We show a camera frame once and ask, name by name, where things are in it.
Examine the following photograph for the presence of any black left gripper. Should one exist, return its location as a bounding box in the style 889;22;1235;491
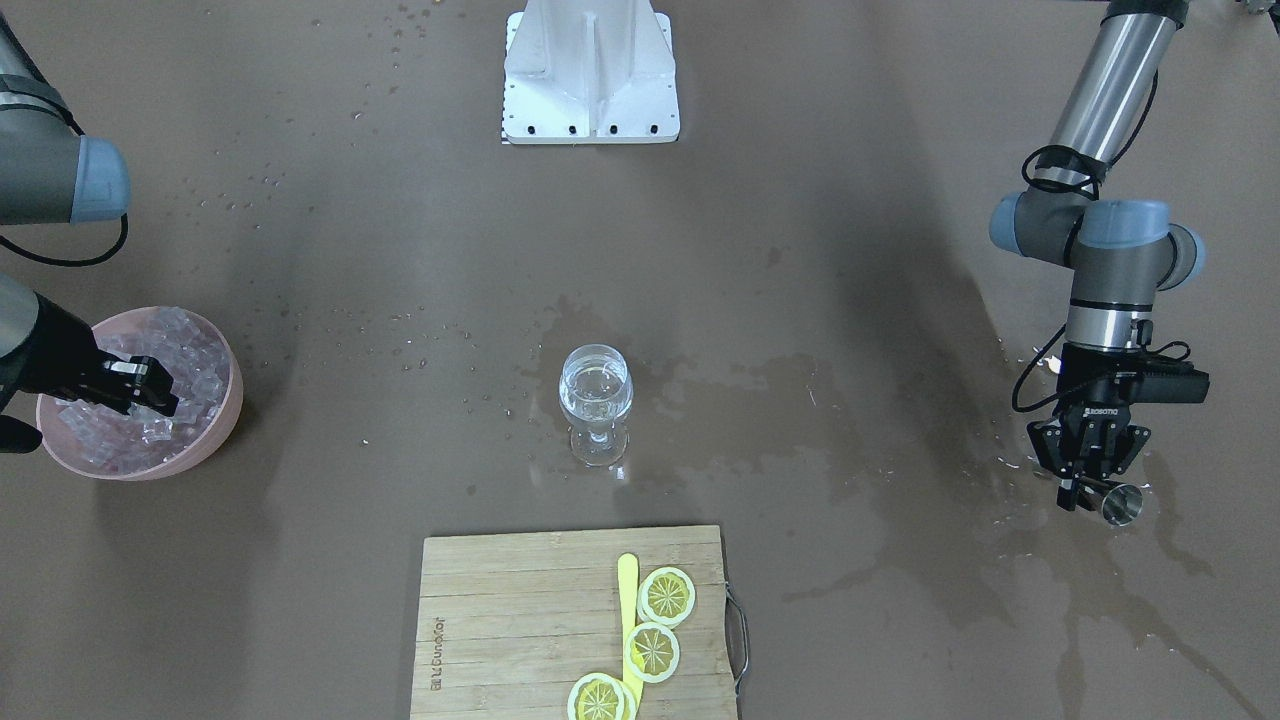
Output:
1028;343;1151;512

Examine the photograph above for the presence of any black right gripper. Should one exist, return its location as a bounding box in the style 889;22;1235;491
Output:
20;295;180;418

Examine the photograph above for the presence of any small steel jigger cup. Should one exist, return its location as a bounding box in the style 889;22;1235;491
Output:
1079;478;1144;527

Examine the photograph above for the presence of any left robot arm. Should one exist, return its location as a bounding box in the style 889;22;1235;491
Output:
989;1;1210;527

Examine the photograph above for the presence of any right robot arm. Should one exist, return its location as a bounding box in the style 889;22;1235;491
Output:
1;22;178;416

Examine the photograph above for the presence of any pink ice bowl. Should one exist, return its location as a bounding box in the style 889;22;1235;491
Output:
36;306;243;480

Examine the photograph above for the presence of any clear wine glass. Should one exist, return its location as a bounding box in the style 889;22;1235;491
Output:
558;345;634;468

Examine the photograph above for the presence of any bamboo cutting board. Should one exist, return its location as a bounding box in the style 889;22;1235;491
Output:
408;525;739;719

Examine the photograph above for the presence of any lemon slice middle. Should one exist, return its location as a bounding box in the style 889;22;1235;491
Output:
622;621;682;684

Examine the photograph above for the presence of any yellow plastic knife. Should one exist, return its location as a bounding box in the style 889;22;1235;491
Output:
617;552;644;703

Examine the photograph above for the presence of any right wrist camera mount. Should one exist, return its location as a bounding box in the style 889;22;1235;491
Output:
1;384;44;454

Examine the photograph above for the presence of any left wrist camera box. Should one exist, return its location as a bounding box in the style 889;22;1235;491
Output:
1100;357;1211;406

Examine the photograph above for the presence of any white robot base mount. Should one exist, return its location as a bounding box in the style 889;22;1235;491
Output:
500;1;681;145

